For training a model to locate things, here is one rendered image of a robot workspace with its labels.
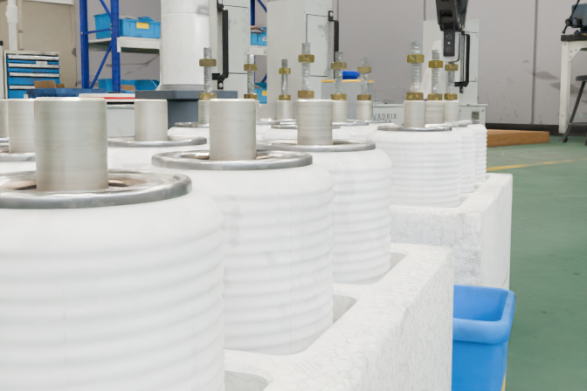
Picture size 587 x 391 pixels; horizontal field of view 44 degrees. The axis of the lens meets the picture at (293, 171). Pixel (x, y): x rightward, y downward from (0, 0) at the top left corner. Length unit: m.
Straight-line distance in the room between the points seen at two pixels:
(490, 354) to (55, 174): 0.40
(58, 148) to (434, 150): 0.52
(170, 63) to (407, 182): 0.76
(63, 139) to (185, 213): 0.04
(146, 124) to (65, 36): 6.94
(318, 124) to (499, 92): 6.35
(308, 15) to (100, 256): 3.50
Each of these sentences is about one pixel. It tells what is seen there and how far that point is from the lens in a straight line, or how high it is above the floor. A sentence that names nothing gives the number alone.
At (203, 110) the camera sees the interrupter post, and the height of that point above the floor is 0.27.
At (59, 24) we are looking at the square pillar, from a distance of 7.41.
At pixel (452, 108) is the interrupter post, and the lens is 0.97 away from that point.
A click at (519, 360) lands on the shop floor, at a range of 0.85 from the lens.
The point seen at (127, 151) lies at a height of 0.25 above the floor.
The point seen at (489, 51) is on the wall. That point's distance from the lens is 6.85.
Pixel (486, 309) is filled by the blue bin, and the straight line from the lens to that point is 0.66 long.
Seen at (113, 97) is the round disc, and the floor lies 0.30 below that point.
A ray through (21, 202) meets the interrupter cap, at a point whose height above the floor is 0.25.
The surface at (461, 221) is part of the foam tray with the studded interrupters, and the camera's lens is 0.67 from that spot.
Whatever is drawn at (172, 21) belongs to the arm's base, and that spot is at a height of 0.43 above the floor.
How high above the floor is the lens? 0.28
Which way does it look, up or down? 6 degrees down
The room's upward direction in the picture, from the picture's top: straight up
